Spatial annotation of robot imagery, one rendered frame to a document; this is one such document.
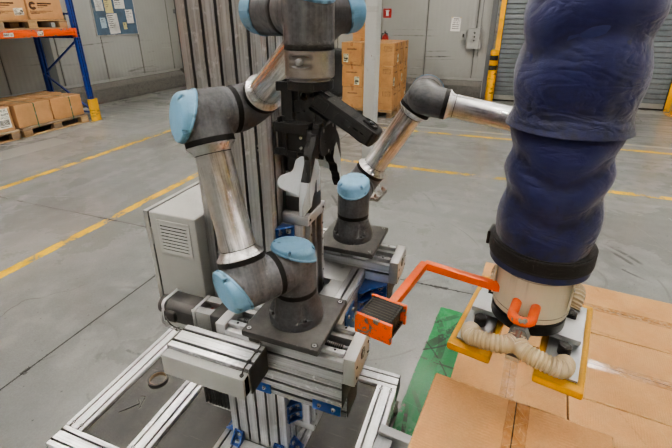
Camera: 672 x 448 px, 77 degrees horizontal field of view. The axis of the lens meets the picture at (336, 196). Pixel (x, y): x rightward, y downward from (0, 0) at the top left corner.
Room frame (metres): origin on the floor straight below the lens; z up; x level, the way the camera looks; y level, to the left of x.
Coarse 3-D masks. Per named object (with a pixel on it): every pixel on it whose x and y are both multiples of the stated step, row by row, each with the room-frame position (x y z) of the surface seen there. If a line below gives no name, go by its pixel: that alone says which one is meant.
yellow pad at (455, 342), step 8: (480, 288) 1.01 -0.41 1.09; (472, 296) 0.97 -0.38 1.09; (472, 304) 0.93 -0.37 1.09; (464, 312) 0.90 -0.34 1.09; (472, 312) 0.89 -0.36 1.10; (464, 320) 0.87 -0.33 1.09; (472, 320) 0.86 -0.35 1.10; (480, 320) 0.84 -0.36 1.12; (488, 320) 0.86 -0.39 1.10; (496, 320) 0.86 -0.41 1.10; (456, 328) 0.84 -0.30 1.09; (488, 328) 0.83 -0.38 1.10; (496, 328) 0.84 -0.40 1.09; (456, 336) 0.81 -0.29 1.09; (448, 344) 0.79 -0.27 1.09; (456, 344) 0.78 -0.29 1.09; (464, 344) 0.78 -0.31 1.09; (464, 352) 0.77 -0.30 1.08; (472, 352) 0.76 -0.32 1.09; (480, 352) 0.76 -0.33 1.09; (488, 352) 0.76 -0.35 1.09; (480, 360) 0.75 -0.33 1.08; (488, 360) 0.74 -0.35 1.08
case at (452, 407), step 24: (432, 384) 0.80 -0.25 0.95; (456, 384) 0.80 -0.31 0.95; (432, 408) 0.73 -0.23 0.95; (456, 408) 0.73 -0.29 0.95; (480, 408) 0.73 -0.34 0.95; (504, 408) 0.73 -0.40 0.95; (528, 408) 0.73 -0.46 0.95; (432, 432) 0.66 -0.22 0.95; (456, 432) 0.66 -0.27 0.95; (480, 432) 0.66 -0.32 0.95; (504, 432) 0.66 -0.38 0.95; (528, 432) 0.66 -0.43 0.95; (552, 432) 0.66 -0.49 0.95; (576, 432) 0.66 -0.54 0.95; (600, 432) 0.66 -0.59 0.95
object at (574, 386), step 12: (576, 312) 0.86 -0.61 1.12; (588, 312) 0.90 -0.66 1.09; (588, 324) 0.85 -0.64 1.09; (588, 336) 0.81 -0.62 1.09; (540, 348) 0.77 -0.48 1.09; (552, 348) 0.76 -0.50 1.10; (564, 348) 0.74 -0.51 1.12; (576, 348) 0.76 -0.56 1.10; (588, 348) 0.77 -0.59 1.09; (576, 360) 0.73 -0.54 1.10; (540, 372) 0.70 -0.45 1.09; (576, 372) 0.69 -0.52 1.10; (540, 384) 0.68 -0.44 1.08; (552, 384) 0.67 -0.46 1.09; (564, 384) 0.66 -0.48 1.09; (576, 384) 0.66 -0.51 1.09; (576, 396) 0.64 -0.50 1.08
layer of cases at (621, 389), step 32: (608, 320) 1.53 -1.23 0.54; (640, 320) 1.53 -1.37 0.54; (608, 352) 1.33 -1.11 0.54; (640, 352) 1.33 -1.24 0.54; (480, 384) 1.17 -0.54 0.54; (512, 384) 1.17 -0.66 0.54; (608, 384) 1.17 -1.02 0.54; (640, 384) 1.17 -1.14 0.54; (576, 416) 1.03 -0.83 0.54; (608, 416) 1.03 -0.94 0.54; (640, 416) 1.04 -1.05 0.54
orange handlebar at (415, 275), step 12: (420, 264) 0.94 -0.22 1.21; (432, 264) 0.94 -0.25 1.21; (408, 276) 0.89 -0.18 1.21; (420, 276) 0.91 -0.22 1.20; (456, 276) 0.90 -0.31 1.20; (468, 276) 0.89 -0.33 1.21; (480, 276) 0.89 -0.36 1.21; (408, 288) 0.84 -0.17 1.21; (492, 288) 0.86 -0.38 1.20; (396, 300) 0.79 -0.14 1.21; (516, 300) 0.79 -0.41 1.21; (516, 312) 0.75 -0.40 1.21; (516, 324) 0.73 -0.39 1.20; (528, 324) 0.72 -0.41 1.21
